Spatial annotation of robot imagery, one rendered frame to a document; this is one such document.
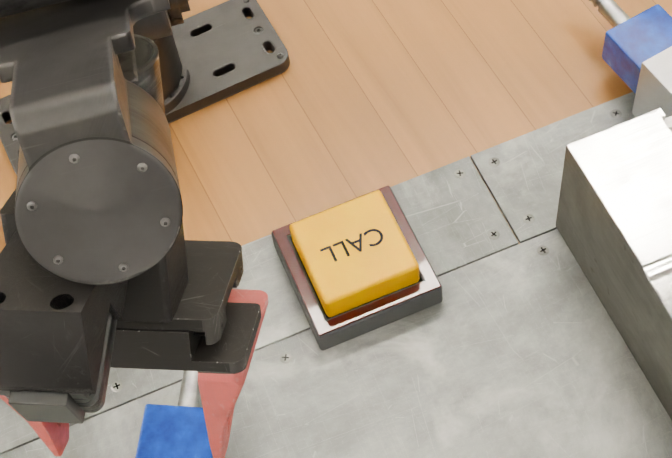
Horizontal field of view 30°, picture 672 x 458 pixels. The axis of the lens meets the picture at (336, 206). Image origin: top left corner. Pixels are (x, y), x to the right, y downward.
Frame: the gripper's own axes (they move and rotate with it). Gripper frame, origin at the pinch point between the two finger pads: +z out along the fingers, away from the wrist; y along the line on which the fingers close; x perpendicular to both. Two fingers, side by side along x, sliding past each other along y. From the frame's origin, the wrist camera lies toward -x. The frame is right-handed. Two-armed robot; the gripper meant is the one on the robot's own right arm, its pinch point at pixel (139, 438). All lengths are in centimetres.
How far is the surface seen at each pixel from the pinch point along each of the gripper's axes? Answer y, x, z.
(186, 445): 0.4, 6.4, 5.7
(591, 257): 22.4, 18.5, 0.2
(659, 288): 25.3, 11.2, -2.3
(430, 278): 13.0, 17.7, 1.5
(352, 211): 8.2, 19.9, -1.7
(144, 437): -2.0, 6.7, 5.5
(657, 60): 26.4, 28.1, -8.3
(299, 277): 5.2, 17.4, 1.6
